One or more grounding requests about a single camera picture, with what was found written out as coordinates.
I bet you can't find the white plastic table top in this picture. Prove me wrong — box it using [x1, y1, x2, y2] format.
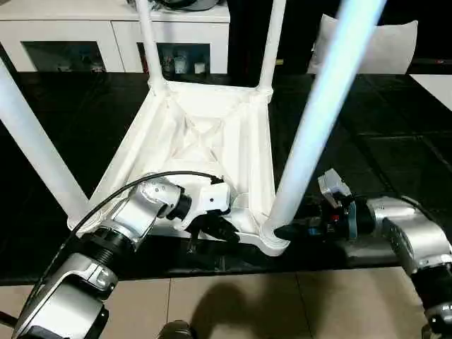
[67, 79, 292, 256]

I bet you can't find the white plastic table leg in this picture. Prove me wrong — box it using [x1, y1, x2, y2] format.
[265, 0, 388, 237]
[134, 0, 169, 93]
[0, 60, 91, 220]
[257, 0, 287, 96]

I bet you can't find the black table mat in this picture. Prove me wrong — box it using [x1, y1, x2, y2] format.
[0, 69, 452, 283]

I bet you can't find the black robot foot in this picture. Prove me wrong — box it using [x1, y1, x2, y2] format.
[159, 321, 195, 339]

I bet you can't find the white flat sheet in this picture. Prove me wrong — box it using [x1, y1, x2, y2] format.
[411, 74, 452, 110]

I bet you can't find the light grey cushion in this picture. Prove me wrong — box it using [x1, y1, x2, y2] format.
[307, 14, 419, 75]

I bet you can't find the black tall cabinet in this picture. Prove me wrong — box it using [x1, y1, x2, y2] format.
[227, 0, 319, 75]

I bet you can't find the grey carry case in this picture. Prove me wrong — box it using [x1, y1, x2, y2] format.
[127, 0, 220, 11]

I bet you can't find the white glass-door cabinet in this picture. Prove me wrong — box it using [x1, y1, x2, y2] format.
[0, 0, 230, 73]

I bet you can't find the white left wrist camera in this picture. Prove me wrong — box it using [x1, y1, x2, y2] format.
[185, 180, 232, 230]

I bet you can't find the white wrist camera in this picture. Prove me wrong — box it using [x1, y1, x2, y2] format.
[185, 180, 232, 230]
[318, 169, 352, 206]

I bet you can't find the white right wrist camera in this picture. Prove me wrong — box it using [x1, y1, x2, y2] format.
[318, 169, 352, 206]

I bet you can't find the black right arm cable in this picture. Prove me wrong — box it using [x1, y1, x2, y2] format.
[346, 194, 424, 213]

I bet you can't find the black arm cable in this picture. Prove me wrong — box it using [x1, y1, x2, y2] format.
[346, 194, 424, 213]
[21, 172, 223, 326]

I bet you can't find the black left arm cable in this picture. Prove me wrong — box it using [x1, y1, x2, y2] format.
[21, 172, 223, 326]

